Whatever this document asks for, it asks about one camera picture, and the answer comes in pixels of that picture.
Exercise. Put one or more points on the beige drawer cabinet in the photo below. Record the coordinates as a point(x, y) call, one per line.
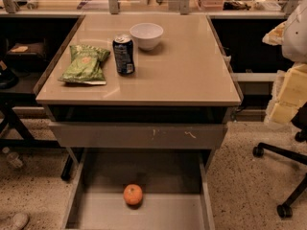
point(179, 97)

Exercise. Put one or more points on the green chip bag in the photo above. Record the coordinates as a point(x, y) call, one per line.
point(85, 66)

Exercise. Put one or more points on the black side table frame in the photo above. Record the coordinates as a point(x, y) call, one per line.
point(12, 109)

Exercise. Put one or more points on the orange fruit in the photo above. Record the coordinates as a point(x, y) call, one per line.
point(133, 194)

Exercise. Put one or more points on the clear plastic bottle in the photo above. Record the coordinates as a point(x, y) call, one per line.
point(13, 158)

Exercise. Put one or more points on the blue soda can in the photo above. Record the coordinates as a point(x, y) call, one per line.
point(123, 53)

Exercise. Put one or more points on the grey shoe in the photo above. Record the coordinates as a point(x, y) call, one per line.
point(19, 221)

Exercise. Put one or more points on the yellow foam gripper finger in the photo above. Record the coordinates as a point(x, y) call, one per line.
point(294, 87)
point(281, 113)

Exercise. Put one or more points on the open middle drawer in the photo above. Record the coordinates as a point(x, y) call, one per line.
point(175, 193)

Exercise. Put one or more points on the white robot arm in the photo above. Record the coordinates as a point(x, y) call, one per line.
point(291, 35)

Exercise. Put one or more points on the white ceramic bowl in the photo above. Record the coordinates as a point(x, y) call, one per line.
point(146, 35)

